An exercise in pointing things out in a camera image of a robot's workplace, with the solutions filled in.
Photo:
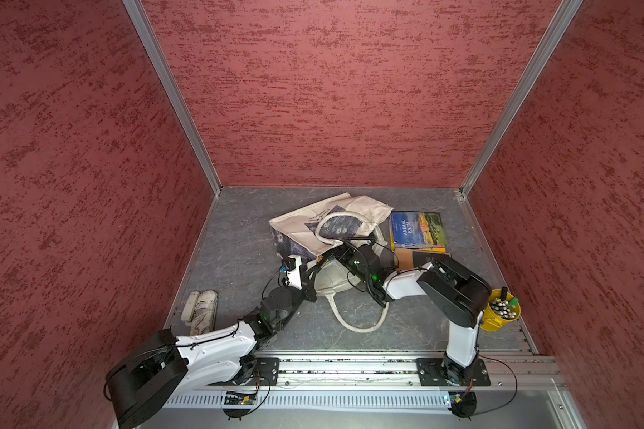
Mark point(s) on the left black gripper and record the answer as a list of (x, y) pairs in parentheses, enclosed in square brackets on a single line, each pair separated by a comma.
[(309, 286)]

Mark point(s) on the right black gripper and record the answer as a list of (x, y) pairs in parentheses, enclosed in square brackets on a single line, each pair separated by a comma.
[(345, 253)]

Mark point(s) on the blue green landscape book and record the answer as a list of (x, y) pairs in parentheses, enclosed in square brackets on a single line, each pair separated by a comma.
[(417, 229)]

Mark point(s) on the cream canvas tote bag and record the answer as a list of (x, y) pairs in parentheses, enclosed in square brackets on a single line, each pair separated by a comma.
[(316, 231)]

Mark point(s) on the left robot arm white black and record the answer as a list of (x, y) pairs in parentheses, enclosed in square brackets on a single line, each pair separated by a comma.
[(166, 365)]

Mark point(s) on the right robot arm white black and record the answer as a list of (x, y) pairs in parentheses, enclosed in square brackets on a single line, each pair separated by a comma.
[(461, 296)]

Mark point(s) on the white rolled cloth object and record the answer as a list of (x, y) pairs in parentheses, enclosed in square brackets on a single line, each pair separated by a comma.
[(199, 312)]

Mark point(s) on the yellow cup with batteries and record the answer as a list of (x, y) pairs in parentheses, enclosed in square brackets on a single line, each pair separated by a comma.
[(503, 308)]

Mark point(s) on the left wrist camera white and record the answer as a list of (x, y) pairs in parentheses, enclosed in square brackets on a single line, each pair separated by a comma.
[(291, 272)]

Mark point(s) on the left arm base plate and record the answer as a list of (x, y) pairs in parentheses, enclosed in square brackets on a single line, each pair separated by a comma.
[(257, 371)]

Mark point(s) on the aluminium front rail frame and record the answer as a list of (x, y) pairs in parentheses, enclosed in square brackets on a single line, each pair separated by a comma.
[(388, 382)]

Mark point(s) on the left circuit board with wires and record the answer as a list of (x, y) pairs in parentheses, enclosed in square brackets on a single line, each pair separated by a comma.
[(238, 405)]

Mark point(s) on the circuit board with wires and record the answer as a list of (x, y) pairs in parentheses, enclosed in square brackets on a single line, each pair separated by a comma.
[(238, 405), (463, 404)]

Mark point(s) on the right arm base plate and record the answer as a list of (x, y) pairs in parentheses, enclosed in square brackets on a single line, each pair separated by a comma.
[(443, 372)]

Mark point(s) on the right circuit board with wires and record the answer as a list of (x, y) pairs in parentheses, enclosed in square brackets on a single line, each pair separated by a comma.
[(463, 404)]

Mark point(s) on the right corner aluminium post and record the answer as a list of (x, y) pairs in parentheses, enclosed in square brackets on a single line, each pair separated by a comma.
[(559, 24)]

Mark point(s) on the corner aluminium post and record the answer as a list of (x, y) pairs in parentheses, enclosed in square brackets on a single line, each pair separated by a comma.
[(559, 24), (148, 38)]

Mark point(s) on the left corner aluminium post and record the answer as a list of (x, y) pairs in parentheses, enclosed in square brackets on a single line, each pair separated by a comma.
[(148, 38)]

